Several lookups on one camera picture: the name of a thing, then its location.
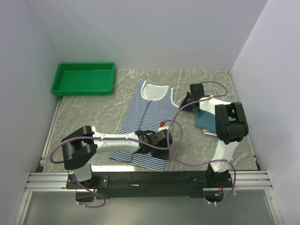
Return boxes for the teal tank top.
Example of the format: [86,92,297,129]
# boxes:
[195,110,216,133]

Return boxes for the navy white striped tank top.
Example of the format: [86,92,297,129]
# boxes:
[109,79,179,171]

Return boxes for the black white striped tank top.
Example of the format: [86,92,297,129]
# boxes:
[202,129,217,137]

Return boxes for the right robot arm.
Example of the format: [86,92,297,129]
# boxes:
[180,83,248,187]

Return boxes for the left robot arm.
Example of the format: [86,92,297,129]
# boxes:
[61,126,173,188]

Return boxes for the black base beam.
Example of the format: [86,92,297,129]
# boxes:
[66,171,235,199]

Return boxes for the green plastic bin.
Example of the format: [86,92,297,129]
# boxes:
[51,62,115,97]

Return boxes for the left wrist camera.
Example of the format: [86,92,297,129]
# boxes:
[158,121,169,131]

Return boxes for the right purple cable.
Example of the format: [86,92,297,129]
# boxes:
[167,81,237,205]

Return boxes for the aluminium rail frame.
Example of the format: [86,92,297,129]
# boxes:
[14,93,282,225]

